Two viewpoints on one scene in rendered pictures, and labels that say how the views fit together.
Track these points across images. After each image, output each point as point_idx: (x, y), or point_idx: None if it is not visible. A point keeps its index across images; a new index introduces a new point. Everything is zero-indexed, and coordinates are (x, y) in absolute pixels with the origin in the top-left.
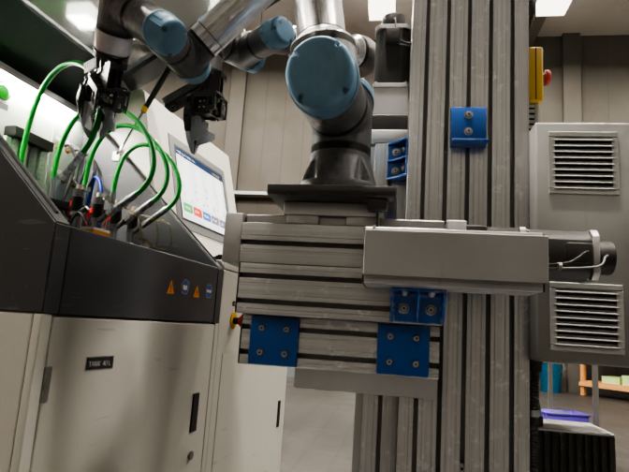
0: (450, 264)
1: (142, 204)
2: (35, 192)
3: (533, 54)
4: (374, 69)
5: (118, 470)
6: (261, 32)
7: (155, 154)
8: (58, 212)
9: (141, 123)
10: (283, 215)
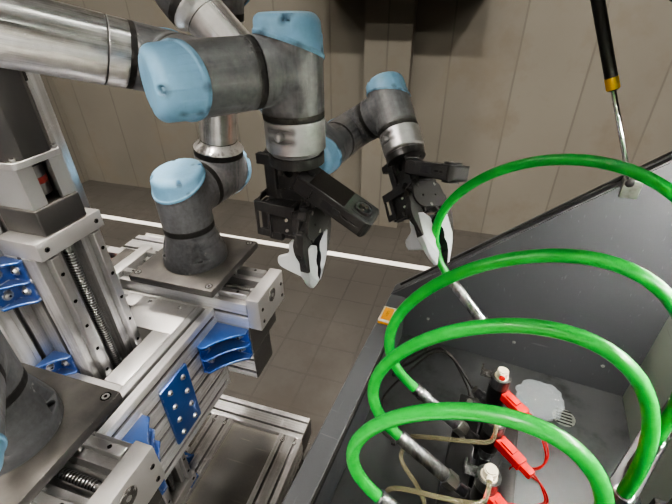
0: None
1: (419, 444)
2: (419, 273)
3: None
4: (39, 123)
5: None
6: None
7: (389, 321)
8: (400, 283)
9: (438, 276)
10: (242, 266)
